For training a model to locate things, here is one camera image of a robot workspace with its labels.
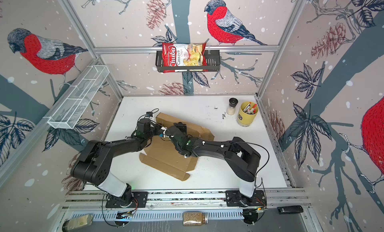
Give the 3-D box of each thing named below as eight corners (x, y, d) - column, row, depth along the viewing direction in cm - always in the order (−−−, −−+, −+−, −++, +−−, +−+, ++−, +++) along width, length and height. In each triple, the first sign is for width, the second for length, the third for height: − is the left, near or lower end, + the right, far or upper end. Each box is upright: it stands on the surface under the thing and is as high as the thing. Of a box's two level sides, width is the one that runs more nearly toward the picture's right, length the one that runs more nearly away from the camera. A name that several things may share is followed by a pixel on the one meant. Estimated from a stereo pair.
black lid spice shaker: (227, 115, 110) (230, 104, 101) (226, 109, 114) (229, 97, 105) (235, 115, 110) (239, 104, 101) (234, 109, 114) (237, 97, 105)
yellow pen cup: (237, 127, 103) (242, 114, 92) (234, 114, 111) (239, 101, 100) (253, 127, 103) (260, 114, 92) (249, 114, 111) (255, 101, 100)
